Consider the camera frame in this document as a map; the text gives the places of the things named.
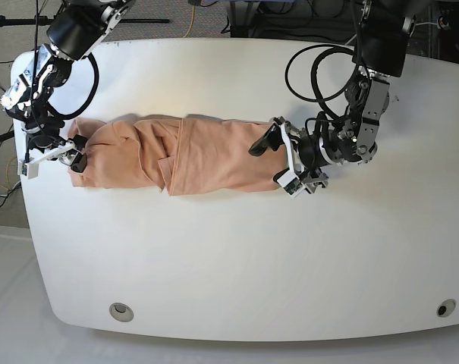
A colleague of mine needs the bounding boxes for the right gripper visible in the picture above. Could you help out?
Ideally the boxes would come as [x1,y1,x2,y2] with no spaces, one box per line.
[22,121,87,174]

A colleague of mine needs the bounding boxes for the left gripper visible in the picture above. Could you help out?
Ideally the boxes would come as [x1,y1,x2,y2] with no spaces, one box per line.
[248,123,329,192]

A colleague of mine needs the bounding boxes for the peach T-shirt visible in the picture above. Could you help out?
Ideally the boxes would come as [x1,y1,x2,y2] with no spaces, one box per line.
[68,118,287,196]

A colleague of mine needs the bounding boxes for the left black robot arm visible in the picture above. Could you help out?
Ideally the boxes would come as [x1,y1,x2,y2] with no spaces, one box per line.
[248,1,426,196]

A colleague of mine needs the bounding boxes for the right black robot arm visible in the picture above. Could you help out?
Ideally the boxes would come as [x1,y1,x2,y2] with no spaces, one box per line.
[0,0,134,179]

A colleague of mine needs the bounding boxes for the black tripod stand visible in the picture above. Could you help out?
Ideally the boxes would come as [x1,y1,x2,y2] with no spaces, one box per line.
[0,1,170,44]

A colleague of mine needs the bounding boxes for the left table grommet hole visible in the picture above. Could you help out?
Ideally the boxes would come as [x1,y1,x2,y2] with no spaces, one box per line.
[108,303,134,323]

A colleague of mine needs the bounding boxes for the table grommet hole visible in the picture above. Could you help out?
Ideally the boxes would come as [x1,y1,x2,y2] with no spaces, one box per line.
[436,299,457,318]
[108,303,134,323]

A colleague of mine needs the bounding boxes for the right table grommet hole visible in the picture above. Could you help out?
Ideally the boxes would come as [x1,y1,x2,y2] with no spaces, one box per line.
[436,299,457,318]

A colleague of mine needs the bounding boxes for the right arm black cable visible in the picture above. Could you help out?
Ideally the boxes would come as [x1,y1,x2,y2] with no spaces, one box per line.
[24,0,100,122]

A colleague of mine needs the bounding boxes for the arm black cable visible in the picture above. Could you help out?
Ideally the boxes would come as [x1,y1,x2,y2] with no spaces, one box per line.
[285,0,366,126]
[24,0,100,122]

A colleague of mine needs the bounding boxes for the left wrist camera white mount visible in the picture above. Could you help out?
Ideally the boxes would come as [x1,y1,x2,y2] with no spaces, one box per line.
[274,117,305,199]

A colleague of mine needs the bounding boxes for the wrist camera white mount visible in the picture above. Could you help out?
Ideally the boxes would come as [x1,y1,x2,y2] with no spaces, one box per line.
[274,117,305,199]
[17,140,82,179]

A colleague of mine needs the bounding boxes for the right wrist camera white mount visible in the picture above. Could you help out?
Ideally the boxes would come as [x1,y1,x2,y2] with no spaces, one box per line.
[17,140,82,179]

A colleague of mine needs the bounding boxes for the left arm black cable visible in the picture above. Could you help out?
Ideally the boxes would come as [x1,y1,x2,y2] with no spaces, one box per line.
[285,0,366,126]

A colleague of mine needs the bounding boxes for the yellow cable on floor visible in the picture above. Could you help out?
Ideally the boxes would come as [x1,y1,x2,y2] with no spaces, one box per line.
[183,0,198,39]

